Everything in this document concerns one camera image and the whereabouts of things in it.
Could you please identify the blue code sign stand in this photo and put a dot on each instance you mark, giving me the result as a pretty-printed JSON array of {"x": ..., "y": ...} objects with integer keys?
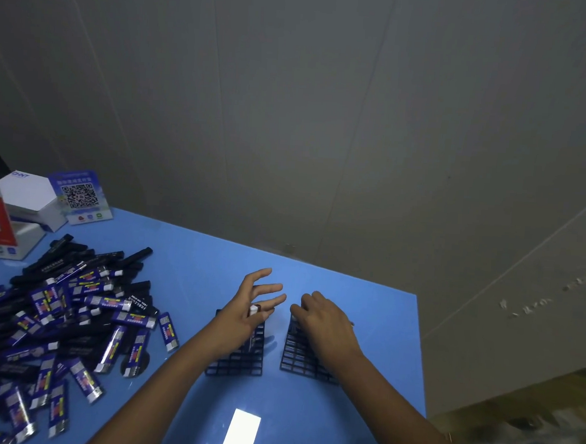
[{"x": 79, "y": 196}]

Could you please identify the blue silver-capped lighter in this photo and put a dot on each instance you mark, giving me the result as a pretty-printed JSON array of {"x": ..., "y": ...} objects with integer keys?
[{"x": 253, "y": 310}]

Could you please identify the white cardboard box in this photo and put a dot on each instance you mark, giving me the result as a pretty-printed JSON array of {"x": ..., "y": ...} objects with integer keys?
[{"x": 27, "y": 193}]

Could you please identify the person's left hand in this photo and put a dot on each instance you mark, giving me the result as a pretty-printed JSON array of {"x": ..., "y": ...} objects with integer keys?
[{"x": 232, "y": 324}]

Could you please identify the person's right hand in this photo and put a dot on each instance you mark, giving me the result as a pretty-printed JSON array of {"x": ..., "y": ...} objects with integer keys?
[{"x": 328, "y": 330}]

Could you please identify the person's right forearm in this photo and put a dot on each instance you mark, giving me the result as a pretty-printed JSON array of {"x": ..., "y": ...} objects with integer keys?
[{"x": 399, "y": 424}]

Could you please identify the pile of mixed lighters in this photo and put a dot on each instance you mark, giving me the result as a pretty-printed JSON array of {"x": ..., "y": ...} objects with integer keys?
[{"x": 54, "y": 314}]

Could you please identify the person's left forearm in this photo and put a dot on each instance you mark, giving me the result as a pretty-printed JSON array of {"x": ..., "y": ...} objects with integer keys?
[{"x": 158, "y": 399}]

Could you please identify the black grid tray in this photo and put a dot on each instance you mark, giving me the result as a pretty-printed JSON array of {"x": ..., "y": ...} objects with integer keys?
[
  {"x": 242, "y": 365},
  {"x": 297, "y": 358}
]

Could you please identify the crumpled clear plastic bags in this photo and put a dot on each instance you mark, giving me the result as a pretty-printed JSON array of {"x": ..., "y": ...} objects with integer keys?
[{"x": 532, "y": 442}]

